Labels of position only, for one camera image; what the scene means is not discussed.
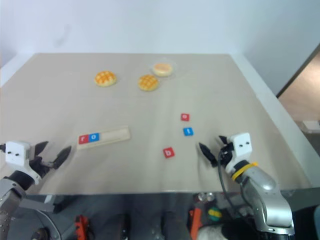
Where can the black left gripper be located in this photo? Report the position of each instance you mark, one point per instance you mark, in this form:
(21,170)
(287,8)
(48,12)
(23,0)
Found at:
(40,165)

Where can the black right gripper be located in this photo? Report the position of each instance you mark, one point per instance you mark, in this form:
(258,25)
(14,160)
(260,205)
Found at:
(226,152)

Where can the blue letter tile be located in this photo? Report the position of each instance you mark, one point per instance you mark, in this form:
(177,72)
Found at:
(188,131)

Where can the red letter tile o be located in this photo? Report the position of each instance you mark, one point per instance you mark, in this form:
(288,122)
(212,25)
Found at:
(185,117)

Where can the red letter tile b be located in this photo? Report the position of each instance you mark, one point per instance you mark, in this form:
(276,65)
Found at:
(168,152)

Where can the light wooden letter tray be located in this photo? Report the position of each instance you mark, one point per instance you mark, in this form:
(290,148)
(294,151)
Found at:
(115,136)

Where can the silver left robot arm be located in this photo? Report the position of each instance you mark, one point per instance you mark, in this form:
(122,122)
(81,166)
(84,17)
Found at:
(10,195)

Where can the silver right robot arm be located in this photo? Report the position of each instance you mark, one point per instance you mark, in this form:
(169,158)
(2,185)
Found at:
(265,197)

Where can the red numbered block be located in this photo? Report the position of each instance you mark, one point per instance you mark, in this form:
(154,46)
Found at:
(83,139)

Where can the blue numbered block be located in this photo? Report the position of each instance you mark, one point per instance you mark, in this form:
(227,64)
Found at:
(94,137)

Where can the yellow zip tie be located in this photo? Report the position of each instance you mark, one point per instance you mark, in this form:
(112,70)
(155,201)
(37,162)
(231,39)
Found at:
(243,170)

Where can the green and yellow round object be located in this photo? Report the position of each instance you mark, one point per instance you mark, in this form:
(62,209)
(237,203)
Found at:
(215,214)

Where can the orange and black tool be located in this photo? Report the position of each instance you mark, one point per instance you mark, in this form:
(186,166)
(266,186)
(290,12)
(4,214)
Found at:
(81,226)

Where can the beige tablecloth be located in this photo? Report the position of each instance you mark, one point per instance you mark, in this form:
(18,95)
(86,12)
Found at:
(140,107)

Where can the clear plastic dish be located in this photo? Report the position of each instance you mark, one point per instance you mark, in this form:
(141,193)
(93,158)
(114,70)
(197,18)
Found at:
(175,67)

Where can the yellow grid-pattern bread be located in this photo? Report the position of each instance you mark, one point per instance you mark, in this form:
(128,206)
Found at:
(105,79)
(148,82)

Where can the smooth round pale bread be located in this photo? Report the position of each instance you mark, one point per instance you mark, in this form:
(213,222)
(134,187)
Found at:
(163,69)

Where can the small pale box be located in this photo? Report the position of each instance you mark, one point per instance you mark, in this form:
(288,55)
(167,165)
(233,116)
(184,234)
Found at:
(311,124)

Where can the brown wooden door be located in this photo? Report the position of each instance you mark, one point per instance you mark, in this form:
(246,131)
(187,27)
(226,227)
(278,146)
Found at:
(302,82)

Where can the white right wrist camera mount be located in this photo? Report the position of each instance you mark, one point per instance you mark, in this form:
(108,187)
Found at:
(241,146)

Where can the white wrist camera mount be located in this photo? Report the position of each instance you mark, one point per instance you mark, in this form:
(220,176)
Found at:
(241,146)
(15,155)

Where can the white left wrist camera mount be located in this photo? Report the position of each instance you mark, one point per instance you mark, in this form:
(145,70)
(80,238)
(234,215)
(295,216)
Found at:
(15,155)

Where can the grey metal bracket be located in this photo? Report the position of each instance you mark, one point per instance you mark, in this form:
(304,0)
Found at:
(42,203)

